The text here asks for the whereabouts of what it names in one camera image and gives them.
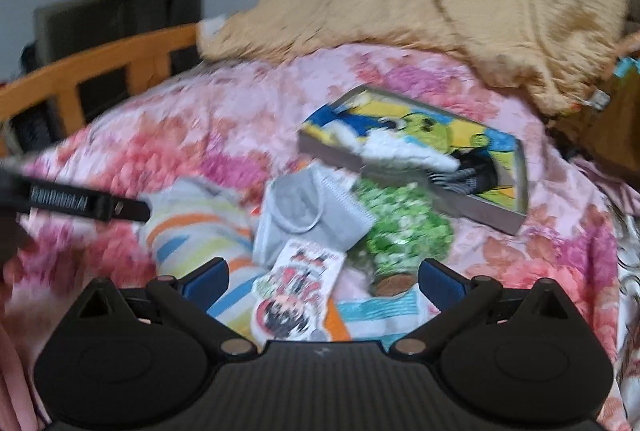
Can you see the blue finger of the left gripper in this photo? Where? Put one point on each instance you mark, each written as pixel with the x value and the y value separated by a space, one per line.
pixel 110 207

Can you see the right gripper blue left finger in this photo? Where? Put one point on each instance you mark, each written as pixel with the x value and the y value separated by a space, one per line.
pixel 186 301

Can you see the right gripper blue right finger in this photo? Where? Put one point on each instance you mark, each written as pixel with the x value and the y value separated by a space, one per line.
pixel 461 302

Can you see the striped colourful sock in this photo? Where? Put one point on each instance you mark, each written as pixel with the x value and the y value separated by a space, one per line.
pixel 210 235

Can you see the cartoon printed sponge pad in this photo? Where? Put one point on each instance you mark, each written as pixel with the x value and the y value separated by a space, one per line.
pixel 292 299

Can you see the black white striped sock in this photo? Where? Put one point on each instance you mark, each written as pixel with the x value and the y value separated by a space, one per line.
pixel 476 174

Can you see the person's left hand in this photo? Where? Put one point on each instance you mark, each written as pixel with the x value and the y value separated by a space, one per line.
pixel 14 240

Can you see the jar of green paper stars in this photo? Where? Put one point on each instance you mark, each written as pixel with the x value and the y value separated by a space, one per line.
pixel 407 230

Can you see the grey shallow tray box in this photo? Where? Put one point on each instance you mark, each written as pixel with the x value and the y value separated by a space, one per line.
pixel 471 206

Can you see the grey face mask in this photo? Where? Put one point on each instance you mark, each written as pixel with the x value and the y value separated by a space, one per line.
pixel 313 204

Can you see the gold maroon brocade bedcover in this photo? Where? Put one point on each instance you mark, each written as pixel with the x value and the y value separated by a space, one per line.
pixel 626 228

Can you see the cartoon frog towel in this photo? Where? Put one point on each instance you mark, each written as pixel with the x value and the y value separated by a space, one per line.
pixel 365 109

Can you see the colourful brown patterned cloth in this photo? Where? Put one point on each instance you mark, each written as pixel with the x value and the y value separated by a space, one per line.
pixel 605 127

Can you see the wooden bed rail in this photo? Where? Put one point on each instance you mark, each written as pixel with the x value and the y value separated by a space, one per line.
pixel 145 58

